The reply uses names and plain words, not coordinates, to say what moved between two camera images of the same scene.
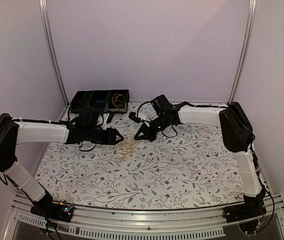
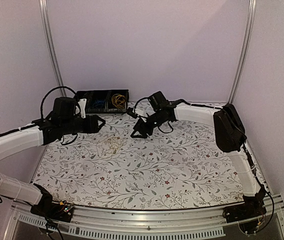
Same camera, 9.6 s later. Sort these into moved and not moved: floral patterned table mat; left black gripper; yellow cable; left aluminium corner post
Moved: left black gripper
Not moved: floral patterned table mat; left aluminium corner post; yellow cable
